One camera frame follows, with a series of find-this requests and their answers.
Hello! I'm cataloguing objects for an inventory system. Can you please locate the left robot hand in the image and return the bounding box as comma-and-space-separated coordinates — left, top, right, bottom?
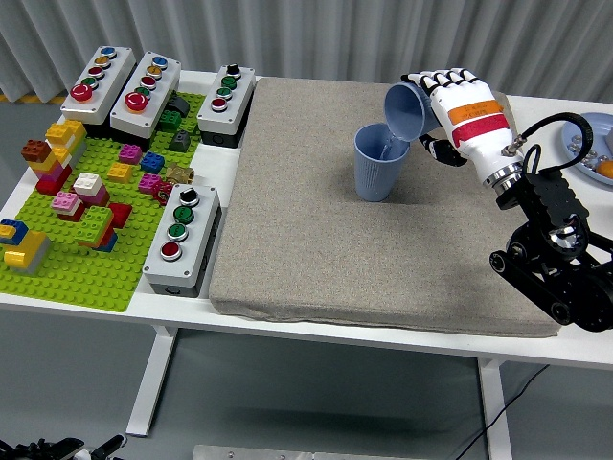
0, 433, 126, 460

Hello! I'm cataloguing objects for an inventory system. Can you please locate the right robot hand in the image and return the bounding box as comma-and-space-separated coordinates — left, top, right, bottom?
400, 68, 522, 186

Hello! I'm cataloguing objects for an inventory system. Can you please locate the blue ribbed plastic cup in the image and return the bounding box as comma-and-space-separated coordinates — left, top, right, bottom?
383, 82, 442, 144
353, 123, 412, 202

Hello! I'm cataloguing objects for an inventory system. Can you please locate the white table leg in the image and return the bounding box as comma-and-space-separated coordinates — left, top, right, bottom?
125, 325, 179, 438
477, 356, 513, 460

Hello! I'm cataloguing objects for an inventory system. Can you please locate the blue plastic plate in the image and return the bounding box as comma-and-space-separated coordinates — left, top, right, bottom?
560, 112, 613, 186

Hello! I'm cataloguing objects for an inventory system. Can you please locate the green studded baseplate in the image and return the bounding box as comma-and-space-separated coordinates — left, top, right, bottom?
0, 91, 208, 313

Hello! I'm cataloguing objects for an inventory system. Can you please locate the grey-brown cushion mat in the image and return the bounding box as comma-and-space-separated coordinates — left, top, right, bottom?
209, 77, 560, 339

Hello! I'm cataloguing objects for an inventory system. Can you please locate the blue yellow grey brick stack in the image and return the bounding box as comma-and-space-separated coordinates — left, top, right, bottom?
0, 218, 53, 277

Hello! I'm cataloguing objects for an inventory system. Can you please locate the green orange blue brick stack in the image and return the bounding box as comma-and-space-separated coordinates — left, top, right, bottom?
74, 205, 119, 254

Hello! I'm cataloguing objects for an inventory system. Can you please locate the four-button grey control box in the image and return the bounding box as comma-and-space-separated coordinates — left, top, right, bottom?
142, 183, 224, 299
195, 63, 257, 149

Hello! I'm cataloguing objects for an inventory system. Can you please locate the red toy brick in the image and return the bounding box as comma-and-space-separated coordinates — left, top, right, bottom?
108, 202, 134, 228

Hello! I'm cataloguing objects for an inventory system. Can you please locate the pink and red brick stack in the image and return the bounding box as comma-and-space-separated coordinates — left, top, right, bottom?
51, 191, 86, 223

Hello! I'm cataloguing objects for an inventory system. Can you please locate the white and pink brick stack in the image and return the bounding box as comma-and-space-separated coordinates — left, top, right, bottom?
73, 172, 111, 208

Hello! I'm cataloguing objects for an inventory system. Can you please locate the yellow white pink brick tower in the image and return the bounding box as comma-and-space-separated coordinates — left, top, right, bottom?
35, 119, 88, 196

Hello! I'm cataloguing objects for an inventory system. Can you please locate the magenta toy brick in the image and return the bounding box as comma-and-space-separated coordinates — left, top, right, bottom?
118, 144, 144, 166
138, 172, 163, 195

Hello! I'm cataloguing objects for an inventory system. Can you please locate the yellow toy brick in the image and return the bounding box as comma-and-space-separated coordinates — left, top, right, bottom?
106, 162, 134, 185

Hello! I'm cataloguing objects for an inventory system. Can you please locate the white pleated curtain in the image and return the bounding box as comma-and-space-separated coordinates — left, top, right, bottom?
0, 0, 613, 104

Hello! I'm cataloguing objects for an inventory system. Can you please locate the brown toy brick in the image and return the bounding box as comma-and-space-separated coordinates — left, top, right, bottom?
21, 139, 53, 164

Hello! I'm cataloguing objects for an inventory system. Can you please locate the brass pipe fitting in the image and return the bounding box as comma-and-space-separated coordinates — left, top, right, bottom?
165, 164, 195, 186

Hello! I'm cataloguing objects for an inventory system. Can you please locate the blue toy brick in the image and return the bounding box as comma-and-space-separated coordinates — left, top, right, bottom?
140, 151, 167, 174

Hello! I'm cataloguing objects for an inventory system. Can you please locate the dark green toy brick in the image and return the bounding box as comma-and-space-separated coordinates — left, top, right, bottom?
158, 108, 184, 133

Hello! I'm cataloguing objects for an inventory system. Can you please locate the five-button grey control box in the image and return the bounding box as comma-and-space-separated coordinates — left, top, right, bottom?
109, 51, 182, 152
60, 45, 138, 140

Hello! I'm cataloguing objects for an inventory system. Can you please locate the black floor cable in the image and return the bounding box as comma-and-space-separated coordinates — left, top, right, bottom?
454, 363, 551, 460

